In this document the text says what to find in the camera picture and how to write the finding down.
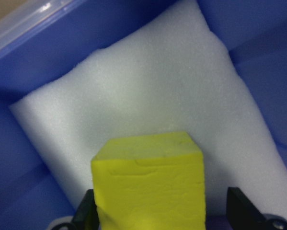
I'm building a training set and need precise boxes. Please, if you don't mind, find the purple foam block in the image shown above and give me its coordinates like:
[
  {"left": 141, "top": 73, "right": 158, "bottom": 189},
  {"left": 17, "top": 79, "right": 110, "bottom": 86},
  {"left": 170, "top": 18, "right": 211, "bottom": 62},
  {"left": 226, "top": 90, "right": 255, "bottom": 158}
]
[{"left": 205, "top": 215, "right": 228, "bottom": 230}]

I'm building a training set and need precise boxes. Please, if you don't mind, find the yellow foam block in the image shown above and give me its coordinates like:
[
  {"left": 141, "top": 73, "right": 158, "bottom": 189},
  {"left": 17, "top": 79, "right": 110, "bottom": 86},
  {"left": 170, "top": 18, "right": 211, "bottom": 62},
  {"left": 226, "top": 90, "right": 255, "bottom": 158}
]
[{"left": 90, "top": 131, "right": 205, "bottom": 230}]

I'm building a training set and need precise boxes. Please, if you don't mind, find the white foam pad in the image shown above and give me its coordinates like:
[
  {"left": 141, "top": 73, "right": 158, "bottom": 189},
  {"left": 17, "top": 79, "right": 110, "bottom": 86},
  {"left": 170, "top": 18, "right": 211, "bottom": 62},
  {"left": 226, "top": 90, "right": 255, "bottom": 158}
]
[{"left": 8, "top": 0, "right": 287, "bottom": 219}]

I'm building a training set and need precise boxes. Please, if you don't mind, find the blue plastic bin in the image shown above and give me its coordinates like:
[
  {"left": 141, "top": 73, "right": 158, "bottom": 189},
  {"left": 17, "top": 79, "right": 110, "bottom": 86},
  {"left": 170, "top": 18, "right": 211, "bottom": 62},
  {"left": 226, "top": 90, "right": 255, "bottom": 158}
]
[{"left": 0, "top": 0, "right": 287, "bottom": 230}]

